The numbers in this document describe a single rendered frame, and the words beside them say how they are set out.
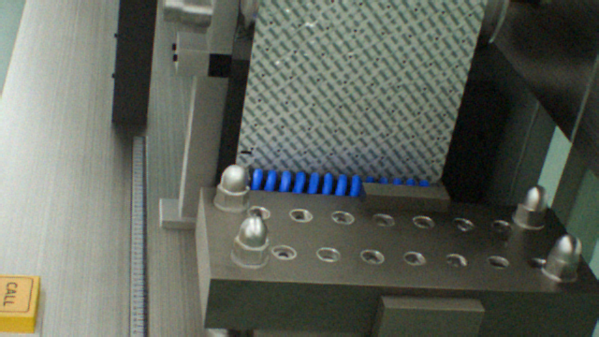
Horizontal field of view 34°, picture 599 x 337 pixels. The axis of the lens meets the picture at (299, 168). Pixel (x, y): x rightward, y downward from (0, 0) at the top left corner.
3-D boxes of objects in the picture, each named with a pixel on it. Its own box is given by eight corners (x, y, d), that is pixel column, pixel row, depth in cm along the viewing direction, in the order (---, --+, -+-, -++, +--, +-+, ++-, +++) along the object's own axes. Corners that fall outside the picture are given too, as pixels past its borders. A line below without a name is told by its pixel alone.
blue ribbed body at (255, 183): (244, 188, 109) (248, 162, 107) (429, 200, 113) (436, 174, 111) (247, 206, 106) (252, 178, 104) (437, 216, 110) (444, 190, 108)
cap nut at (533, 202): (507, 210, 109) (518, 176, 107) (537, 212, 110) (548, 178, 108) (518, 228, 106) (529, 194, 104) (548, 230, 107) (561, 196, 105)
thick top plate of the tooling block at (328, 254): (195, 233, 107) (200, 185, 104) (537, 250, 115) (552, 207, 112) (202, 329, 93) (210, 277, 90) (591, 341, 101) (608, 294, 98)
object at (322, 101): (233, 176, 109) (255, 20, 100) (435, 189, 113) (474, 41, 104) (234, 178, 108) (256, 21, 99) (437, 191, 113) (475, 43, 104)
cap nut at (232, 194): (212, 193, 103) (217, 155, 101) (247, 195, 104) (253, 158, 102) (214, 212, 100) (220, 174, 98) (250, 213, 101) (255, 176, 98)
